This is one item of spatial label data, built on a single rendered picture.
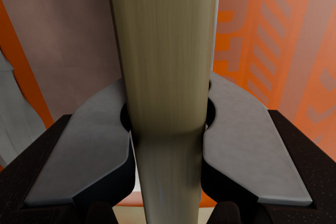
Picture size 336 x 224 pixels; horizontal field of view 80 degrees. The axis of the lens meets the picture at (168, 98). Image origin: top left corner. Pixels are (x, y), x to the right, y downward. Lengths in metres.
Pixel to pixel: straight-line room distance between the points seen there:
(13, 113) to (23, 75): 0.04
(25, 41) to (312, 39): 0.22
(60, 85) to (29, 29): 0.05
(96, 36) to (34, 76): 0.07
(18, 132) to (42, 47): 0.10
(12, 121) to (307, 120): 0.28
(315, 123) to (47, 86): 0.25
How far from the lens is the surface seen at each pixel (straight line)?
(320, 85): 0.22
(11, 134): 0.26
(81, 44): 0.18
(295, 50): 0.19
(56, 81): 0.20
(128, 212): 0.33
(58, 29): 0.18
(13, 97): 0.23
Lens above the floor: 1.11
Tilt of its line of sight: 59 degrees down
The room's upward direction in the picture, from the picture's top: 177 degrees counter-clockwise
